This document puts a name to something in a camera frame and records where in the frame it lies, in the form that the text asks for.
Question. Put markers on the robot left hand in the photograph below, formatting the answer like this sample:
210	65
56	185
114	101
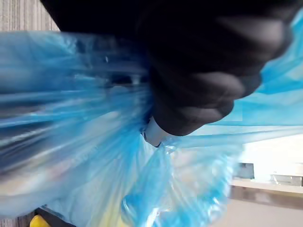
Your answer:
189	59

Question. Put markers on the blue plastic trash bag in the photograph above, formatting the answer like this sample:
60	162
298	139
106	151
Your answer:
78	132

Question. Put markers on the grey counter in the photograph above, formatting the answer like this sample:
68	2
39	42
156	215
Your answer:
267	189

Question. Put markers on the grey box on counter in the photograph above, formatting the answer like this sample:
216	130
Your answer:
287	179

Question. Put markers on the yellow plastic object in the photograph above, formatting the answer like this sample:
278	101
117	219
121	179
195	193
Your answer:
39	221

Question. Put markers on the dark monitor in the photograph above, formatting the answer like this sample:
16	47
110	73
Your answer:
246	170

